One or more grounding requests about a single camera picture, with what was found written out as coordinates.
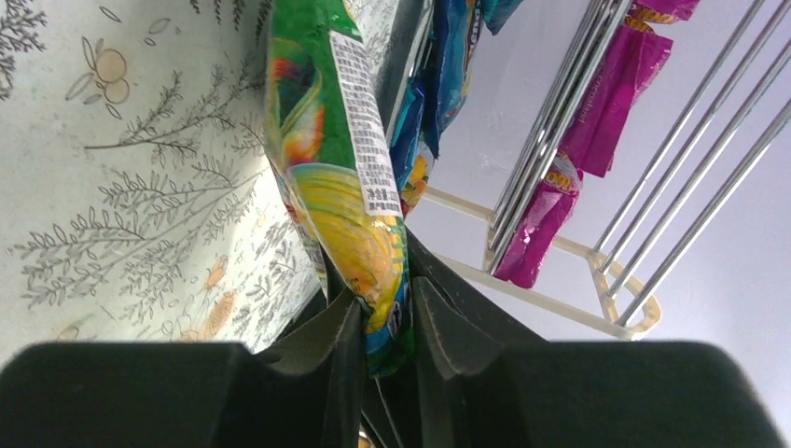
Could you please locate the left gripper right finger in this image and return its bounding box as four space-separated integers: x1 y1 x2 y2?
412 278 784 447

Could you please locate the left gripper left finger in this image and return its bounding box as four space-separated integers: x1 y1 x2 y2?
1 292 365 447

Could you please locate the purple candy bag top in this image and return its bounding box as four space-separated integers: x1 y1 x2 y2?
494 153 583 288

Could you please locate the purple candy bag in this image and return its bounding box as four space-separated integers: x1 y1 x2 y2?
494 153 583 288
560 25 673 177

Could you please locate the green candy bag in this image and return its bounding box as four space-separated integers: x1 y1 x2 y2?
264 1 413 377

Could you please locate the purple candy bag front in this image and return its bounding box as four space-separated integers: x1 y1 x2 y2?
560 25 673 177

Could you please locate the purple candy bag carried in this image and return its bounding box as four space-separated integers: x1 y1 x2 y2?
629 0 700 24

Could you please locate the lower blue candy bag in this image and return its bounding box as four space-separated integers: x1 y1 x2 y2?
390 78 426 217

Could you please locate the blue candy bag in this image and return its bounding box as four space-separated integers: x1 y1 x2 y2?
423 0 521 158
390 78 426 217

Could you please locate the upper blue candy bag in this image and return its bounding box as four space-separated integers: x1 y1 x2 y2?
423 0 521 158

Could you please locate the white metal shelf rack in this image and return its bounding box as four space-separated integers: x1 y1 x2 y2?
408 1 790 346

